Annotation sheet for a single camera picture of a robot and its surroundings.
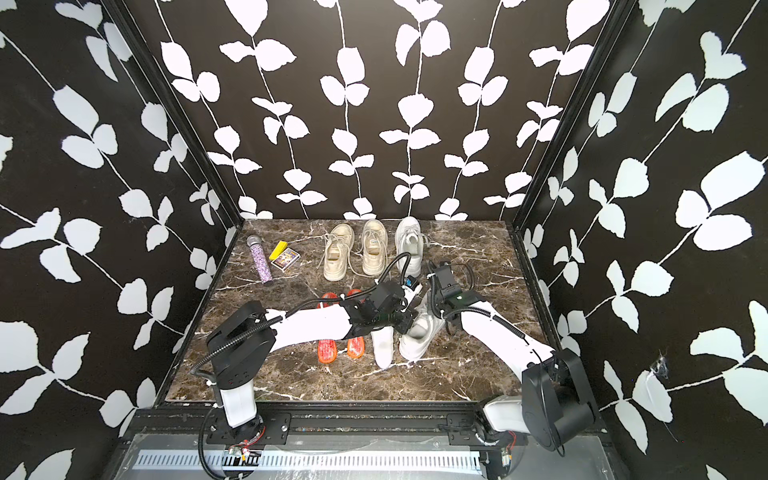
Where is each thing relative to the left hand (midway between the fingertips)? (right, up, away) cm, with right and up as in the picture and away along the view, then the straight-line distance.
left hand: (421, 311), depth 85 cm
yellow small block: (-51, +18, +26) cm, 60 cm away
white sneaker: (-2, +21, +18) cm, 28 cm away
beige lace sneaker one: (-27, +20, +20) cm, 39 cm away
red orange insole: (-27, -12, +1) cm, 30 cm away
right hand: (+6, +5, +4) cm, 8 cm away
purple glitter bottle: (-60, +20, +25) cm, 67 cm away
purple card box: (-47, +15, +23) cm, 54 cm away
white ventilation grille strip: (-28, -33, -14) cm, 45 cm away
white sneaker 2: (+1, -7, +2) cm, 7 cm away
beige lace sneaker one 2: (-15, +18, +23) cm, 33 cm away
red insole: (-19, -11, +4) cm, 22 cm away
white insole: (-11, -9, +2) cm, 14 cm away
